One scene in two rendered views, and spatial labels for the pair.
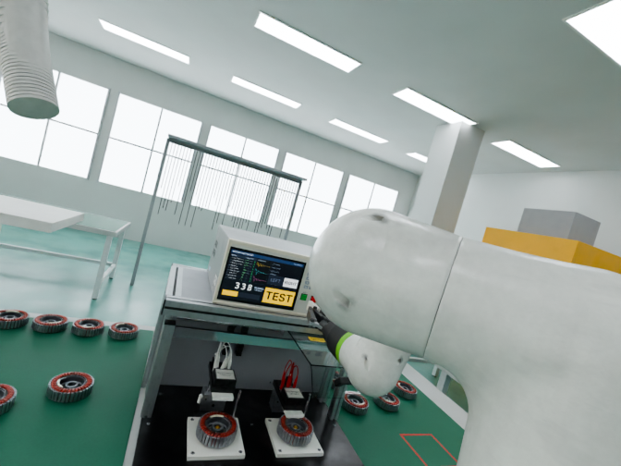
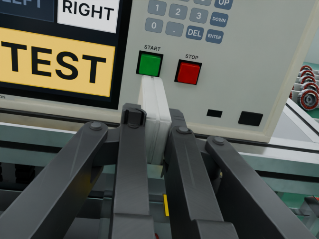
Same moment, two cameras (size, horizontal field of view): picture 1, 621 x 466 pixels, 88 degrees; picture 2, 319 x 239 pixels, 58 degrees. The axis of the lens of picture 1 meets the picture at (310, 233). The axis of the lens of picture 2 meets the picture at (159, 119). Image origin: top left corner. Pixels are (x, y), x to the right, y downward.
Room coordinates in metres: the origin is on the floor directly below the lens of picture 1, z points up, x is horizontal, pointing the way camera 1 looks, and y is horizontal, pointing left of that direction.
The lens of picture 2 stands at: (0.82, -0.12, 1.26)
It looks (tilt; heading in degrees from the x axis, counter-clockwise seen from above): 27 degrees down; 13
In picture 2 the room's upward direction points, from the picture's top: 12 degrees clockwise
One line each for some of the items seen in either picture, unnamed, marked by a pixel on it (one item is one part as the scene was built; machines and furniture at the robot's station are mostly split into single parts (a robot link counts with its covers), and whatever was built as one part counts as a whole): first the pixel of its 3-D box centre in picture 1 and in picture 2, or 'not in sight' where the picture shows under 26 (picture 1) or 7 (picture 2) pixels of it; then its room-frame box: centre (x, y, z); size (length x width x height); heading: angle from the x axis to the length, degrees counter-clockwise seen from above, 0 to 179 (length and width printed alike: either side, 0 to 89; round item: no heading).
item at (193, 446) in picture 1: (214, 436); not in sight; (0.88, 0.10, 0.78); 0.15 x 0.15 x 0.01; 22
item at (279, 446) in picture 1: (293, 435); not in sight; (0.97, -0.12, 0.78); 0.15 x 0.15 x 0.01; 22
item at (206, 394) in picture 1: (213, 398); not in sight; (1.01, 0.16, 0.80); 0.08 x 0.05 x 0.06; 112
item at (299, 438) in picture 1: (295, 428); not in sight; (0.97, -0.12, 0.80); 0.11 x 0.11 x 0.04
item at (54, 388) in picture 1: (70, 386); not in sight; (0.92, 0.56, 0.77); 0.11 x 0.11 x 0.04
